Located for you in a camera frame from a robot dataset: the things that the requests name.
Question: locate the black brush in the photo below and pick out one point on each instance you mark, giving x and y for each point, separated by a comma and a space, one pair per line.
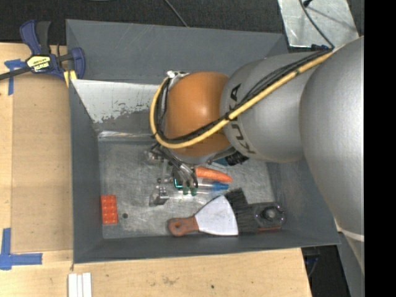
247, 212

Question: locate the clear pen with blue cap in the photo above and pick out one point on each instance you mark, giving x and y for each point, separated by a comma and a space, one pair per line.
218, 186

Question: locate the grey metal bin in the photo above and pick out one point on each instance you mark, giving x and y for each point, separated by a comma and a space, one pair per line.
92, 166

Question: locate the pale wood board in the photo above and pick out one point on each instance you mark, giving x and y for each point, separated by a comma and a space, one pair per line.
40, 166

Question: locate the orange toy brick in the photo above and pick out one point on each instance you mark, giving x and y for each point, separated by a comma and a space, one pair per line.
109, 209

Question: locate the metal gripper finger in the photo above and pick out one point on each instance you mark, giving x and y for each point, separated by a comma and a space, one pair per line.
164, 180
158, 196

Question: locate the orange toy carrot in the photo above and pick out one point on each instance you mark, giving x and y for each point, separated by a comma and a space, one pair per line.
213, 174

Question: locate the black cylinder on white bracket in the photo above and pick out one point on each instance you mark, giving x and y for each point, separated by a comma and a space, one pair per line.
236, 159

